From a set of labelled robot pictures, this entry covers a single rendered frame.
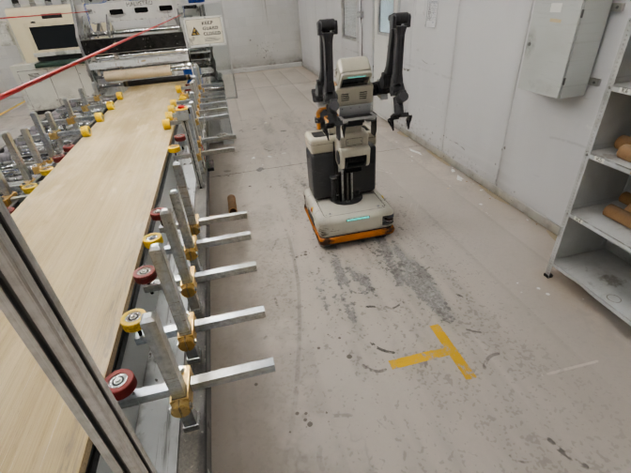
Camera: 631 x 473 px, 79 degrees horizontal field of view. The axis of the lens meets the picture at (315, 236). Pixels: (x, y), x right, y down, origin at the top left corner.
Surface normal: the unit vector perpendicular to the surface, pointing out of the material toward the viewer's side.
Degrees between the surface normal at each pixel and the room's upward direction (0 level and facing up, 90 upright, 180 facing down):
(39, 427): 0
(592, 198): 90
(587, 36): 90
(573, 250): 90
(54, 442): 0
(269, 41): 90
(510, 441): 0
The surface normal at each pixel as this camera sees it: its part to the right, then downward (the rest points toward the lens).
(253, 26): 0.23, 0.51
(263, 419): -0.07, -0.84
